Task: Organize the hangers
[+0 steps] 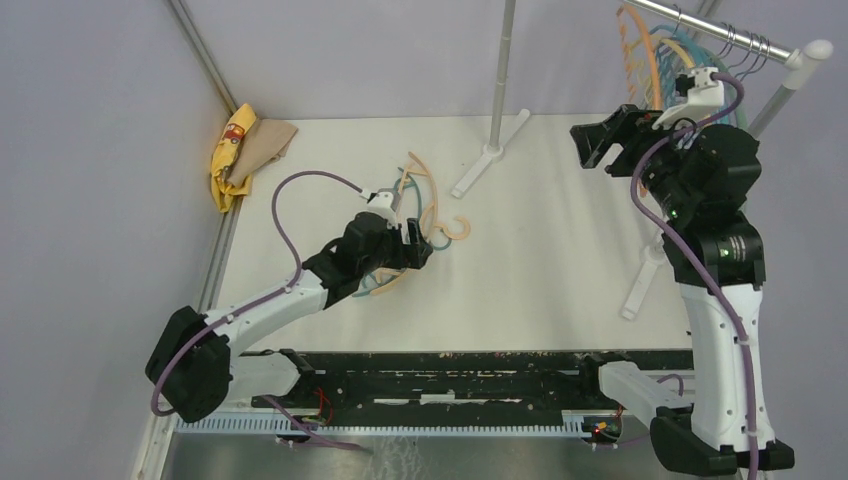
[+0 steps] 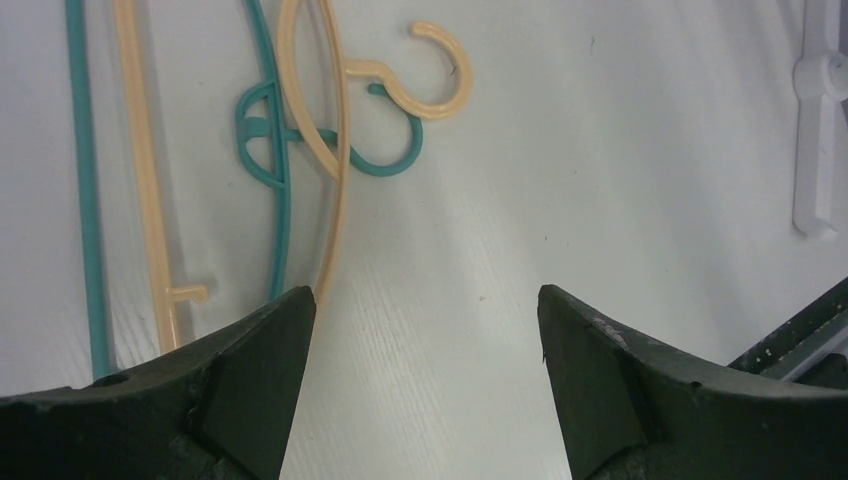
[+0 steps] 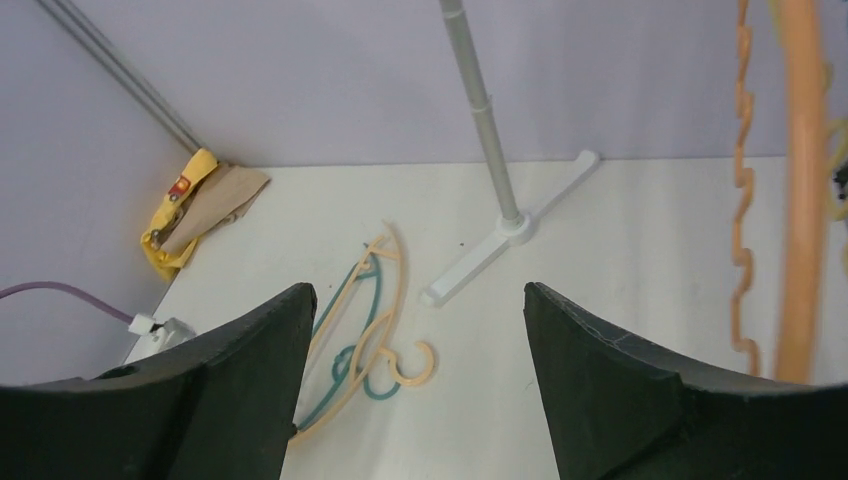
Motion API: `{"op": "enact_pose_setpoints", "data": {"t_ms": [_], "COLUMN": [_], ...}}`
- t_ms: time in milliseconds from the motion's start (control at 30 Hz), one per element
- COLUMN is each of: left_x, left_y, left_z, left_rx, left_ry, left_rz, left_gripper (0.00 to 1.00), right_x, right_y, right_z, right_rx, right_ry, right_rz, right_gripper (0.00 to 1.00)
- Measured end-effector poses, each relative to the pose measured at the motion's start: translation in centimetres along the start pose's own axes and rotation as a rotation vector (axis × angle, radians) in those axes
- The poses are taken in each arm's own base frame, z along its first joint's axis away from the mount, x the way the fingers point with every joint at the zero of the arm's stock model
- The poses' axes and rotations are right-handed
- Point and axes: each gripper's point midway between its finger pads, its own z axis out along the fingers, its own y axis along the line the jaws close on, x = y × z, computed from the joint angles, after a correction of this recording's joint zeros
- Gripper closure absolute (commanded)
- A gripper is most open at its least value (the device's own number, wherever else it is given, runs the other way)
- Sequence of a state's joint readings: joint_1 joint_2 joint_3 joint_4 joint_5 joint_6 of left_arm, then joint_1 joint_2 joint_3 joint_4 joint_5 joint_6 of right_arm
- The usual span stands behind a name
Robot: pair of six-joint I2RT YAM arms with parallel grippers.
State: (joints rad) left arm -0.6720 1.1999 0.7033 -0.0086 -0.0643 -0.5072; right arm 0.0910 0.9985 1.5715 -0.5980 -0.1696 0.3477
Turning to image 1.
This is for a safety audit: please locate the yellow patterned cloth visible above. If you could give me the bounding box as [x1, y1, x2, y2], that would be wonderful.
[209, 104, 258, 214]

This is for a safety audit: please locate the green wavy hanger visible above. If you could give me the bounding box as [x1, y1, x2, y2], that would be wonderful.
[700, 46, 767, 130]

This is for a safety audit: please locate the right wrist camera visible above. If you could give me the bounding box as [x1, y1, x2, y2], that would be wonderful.
[652, 67, 725, 130]

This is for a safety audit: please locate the yellow wavy hanger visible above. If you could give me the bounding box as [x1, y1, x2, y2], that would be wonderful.
[631, 34, 696, 106]

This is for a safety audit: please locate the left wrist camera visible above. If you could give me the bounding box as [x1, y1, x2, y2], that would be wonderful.
[366, 189, 400, 228]

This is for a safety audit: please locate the white cable duct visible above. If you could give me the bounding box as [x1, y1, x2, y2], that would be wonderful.
[173, 413, 591, 438]

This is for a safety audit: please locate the beige cloth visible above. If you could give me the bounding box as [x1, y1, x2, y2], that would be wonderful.
[225, 119, 298, 187]

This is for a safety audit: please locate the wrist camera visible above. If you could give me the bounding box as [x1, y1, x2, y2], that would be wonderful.
[366, 189, 400, 228]
[652, 67, 725, 130]

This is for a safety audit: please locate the purple wavy hanger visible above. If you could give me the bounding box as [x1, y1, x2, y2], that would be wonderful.
[688, 39, 763, 127]

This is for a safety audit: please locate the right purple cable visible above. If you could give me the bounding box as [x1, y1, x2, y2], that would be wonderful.
[629, 71, 761, 480]

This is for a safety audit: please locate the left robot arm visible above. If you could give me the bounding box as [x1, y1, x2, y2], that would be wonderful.
[145, 212, 434, 423]

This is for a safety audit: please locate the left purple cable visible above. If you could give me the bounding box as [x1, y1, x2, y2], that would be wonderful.
[150, 170, 372, 419]

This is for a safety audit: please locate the peach plastic hanger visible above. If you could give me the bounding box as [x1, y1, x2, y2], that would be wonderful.
[370, 151, 473, 297]

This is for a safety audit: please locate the purple cable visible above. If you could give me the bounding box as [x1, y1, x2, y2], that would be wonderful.
[150, 170, 372, 419]
[629, 71, 761, 480]

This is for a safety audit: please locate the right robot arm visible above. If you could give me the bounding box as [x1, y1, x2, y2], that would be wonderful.
[570, 104, 795, 477]

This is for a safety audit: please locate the white garment rack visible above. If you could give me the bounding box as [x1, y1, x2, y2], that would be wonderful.
[450, 0, 836, 323]

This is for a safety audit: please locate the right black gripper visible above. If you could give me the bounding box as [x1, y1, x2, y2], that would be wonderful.
[571, 102, 700, 218]

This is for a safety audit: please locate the orange wavy hanger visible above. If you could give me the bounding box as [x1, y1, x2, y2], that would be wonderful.
[616, 4, 678, 110]

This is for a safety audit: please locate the blue wavy hanger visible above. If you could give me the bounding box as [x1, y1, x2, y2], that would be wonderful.
[662, 33, 747, 127]
[645, 23, 737, 121]

